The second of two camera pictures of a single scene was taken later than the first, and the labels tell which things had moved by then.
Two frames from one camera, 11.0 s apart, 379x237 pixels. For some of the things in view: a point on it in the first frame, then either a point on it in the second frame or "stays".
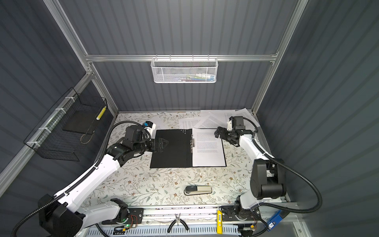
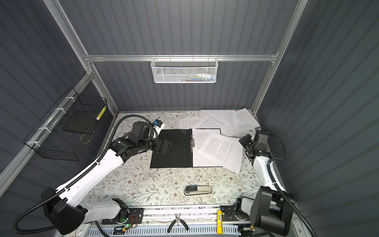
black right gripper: x=224 y=130 to x=246 y=138
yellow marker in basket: x=99 y=116 stays
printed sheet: x=188 y=123 stays
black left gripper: x=160 y=146 stays
